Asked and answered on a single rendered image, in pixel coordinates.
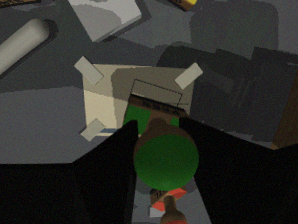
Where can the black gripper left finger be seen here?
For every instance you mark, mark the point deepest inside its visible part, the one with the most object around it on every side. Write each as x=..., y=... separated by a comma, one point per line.
x=98, y=188

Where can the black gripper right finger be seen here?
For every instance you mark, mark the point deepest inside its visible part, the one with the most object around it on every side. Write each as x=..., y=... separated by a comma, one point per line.
x=241, y=182

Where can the green-handled rubber stamp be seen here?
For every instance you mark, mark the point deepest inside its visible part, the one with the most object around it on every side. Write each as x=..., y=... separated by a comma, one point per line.
x=165, y=156

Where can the grey and black cylinder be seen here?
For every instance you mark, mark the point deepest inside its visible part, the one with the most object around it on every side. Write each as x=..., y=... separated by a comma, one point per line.
x=22, y=42

